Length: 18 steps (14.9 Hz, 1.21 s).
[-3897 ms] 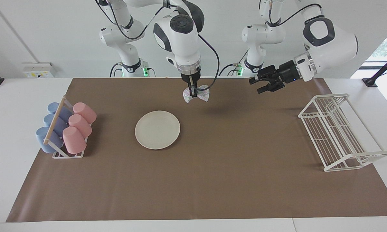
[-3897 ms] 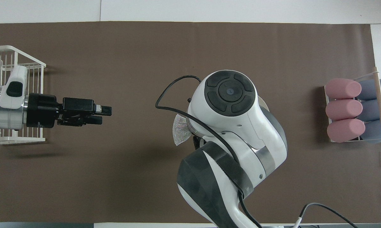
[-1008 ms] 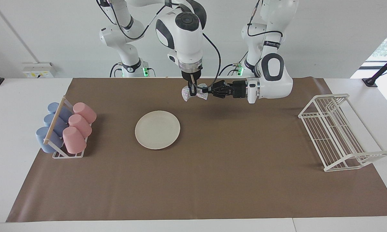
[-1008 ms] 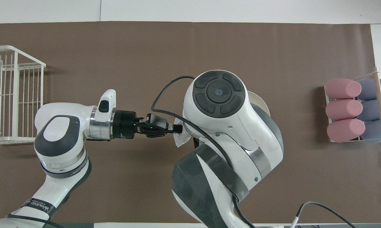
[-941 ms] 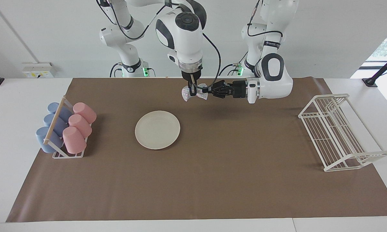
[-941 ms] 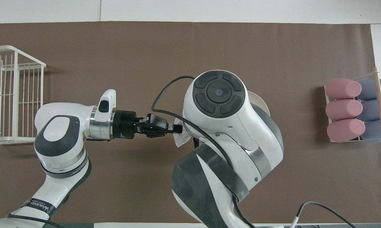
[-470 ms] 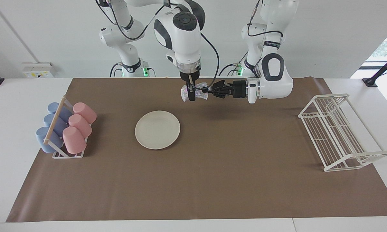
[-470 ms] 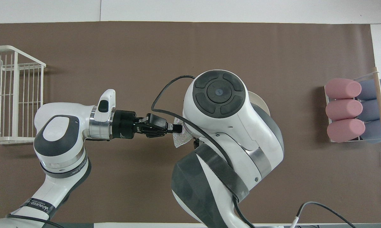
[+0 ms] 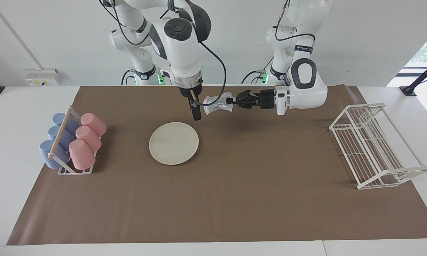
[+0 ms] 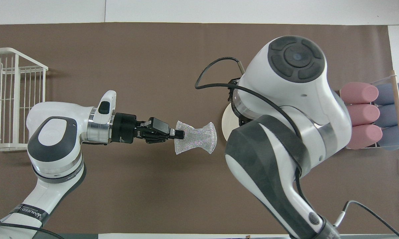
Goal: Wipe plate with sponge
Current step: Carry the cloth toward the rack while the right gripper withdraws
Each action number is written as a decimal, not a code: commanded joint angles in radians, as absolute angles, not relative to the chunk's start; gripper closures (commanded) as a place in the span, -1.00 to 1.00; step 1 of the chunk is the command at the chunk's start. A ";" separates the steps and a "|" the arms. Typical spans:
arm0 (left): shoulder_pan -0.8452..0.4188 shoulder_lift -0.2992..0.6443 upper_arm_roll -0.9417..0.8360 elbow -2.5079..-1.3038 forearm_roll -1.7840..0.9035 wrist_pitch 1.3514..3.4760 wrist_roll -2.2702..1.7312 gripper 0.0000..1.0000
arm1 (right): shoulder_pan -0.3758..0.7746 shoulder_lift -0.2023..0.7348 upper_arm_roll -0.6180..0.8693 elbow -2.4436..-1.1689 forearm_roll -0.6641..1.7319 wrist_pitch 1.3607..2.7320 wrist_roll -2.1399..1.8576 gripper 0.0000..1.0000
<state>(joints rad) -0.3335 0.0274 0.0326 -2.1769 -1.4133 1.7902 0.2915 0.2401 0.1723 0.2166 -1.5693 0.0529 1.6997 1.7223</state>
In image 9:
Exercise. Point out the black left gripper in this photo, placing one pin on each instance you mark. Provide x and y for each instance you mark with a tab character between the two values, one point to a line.
266	99

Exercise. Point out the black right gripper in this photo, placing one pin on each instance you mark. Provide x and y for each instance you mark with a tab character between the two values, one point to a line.
190	90

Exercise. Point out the round cream plate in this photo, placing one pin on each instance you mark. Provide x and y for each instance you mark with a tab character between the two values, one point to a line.
173	143

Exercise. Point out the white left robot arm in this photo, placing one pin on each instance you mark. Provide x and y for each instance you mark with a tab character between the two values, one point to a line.
306	85

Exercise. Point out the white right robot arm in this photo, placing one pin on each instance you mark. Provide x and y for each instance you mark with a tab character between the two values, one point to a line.
181	46

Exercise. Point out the brown table mat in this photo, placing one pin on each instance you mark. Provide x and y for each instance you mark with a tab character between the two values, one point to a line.
252	202

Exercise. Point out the pink plastic cup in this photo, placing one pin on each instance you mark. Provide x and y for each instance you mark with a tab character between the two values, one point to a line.
89	138
93	123
82	154

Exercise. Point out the blue plastic cup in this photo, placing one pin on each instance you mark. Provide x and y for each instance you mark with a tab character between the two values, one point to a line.
48	154
67	138
70	125

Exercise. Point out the black slanted stand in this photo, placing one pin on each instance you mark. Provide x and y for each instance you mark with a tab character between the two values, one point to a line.
417	80

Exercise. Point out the white wall socket box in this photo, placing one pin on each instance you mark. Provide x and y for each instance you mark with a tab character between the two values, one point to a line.
43	77

